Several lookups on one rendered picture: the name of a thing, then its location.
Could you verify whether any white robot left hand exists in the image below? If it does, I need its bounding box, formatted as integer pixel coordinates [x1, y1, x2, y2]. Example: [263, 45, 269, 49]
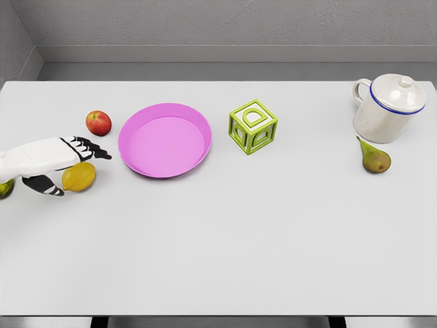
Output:
[9, 136, 113, 198]

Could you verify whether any yellow lemon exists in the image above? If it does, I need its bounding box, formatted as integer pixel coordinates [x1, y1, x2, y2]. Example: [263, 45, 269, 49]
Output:
[61, 161, 97, 193]

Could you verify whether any pink round plate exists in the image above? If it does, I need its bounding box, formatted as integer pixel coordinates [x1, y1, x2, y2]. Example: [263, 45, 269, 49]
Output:
[117, 102, 213, 179]

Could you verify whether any green fruit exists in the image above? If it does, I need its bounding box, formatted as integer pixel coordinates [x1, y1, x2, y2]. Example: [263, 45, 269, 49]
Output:
[0, 178, 16, 200]

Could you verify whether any red apple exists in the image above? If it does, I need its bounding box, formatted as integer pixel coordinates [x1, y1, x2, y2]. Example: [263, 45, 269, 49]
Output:
[85, 110, 113, 137]

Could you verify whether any green letter block cube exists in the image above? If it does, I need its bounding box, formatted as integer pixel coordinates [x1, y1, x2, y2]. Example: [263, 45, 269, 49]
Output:
[228, 98, 279, 156]

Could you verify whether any green brown pear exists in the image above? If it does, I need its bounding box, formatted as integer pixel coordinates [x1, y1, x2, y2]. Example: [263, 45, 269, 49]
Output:
[356, 136, 392, 174]

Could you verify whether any white enamel mug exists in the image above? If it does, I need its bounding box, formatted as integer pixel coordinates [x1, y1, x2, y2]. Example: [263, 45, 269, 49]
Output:
[352, 78, 418, 144]

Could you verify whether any white lid with blue rim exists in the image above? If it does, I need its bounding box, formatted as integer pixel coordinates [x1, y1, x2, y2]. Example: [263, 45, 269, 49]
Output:
[370, 73, 427, 115]

